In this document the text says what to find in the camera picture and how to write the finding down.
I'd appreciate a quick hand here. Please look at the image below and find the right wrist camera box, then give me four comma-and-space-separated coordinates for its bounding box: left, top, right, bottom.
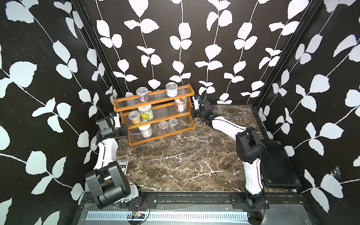
193, 96, 200, 110

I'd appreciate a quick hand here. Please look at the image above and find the small black white card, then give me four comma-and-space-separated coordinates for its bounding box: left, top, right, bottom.
117, 160, 129, 174

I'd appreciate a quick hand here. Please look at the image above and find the clear tub red label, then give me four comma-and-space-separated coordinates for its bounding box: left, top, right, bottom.
158, 121, 169, 134

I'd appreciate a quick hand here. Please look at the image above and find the clear jar purple label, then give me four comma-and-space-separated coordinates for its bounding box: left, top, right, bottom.
136, 87, 149, 102

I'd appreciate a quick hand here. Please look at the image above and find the clear tub orange label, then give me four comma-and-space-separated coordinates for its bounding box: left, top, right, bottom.
128, 111, 141, 124

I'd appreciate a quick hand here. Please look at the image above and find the white perforated strip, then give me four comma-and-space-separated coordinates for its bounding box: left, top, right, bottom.
85, 211, 248, 223

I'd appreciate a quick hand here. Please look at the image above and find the black front mounting rail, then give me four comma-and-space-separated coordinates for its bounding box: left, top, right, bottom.
81, 192, 307, 212

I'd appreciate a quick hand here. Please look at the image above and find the white-lid grey text can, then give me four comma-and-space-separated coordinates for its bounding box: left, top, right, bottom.
138, 124, 153, 138

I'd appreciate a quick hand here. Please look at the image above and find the white-lid green label jar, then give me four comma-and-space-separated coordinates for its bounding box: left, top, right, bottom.
138, 105, 154, 121

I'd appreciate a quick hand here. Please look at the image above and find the strawberry lid red jar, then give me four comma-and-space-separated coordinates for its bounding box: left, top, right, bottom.
174, 97, 187, 113

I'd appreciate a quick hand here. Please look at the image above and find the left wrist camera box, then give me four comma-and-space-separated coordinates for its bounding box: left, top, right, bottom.
109, 112, 121, 128

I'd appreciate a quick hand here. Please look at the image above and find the clear tub dark label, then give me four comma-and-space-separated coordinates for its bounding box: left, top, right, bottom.
168, 118, 178, 132

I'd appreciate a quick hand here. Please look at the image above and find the orange three-tier wooden shelf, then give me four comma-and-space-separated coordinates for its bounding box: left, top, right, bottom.
113, 84, 196, 146

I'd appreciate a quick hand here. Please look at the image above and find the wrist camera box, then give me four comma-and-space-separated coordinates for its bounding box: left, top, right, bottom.
109, 112, 121, 128
193, 96, 200, 110

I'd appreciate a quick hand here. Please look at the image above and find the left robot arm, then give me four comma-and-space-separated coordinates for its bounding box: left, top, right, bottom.
85, 114, 140, 209

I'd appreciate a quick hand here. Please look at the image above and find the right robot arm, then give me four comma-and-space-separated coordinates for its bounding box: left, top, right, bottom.
191, 97, 267, 201

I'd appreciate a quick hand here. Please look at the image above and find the small green circuit board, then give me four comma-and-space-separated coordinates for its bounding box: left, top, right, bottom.
131, 211, 146, 220

